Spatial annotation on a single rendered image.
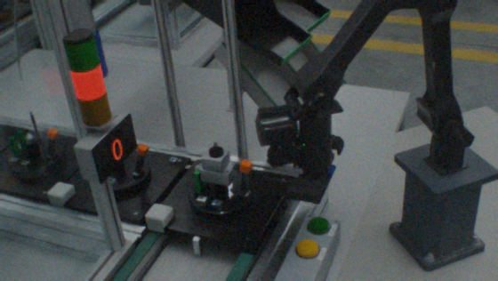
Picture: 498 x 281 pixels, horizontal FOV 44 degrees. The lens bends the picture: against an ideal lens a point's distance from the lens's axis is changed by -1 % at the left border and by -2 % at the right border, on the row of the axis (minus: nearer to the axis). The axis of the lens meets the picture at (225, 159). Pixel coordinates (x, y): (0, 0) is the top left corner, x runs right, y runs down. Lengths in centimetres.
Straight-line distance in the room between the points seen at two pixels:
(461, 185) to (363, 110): 66
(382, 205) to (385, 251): 15
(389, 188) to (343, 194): 11
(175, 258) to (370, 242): 42
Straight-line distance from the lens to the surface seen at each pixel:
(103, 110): 106
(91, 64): 102
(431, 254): 132
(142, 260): 126
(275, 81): 150
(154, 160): 148
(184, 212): 131
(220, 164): 124
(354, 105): 185
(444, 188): 121
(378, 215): 145
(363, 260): 134
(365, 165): 160
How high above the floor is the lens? 179
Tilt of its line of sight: 34 degrees down
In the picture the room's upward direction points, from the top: 7 degrees counter-clockwise
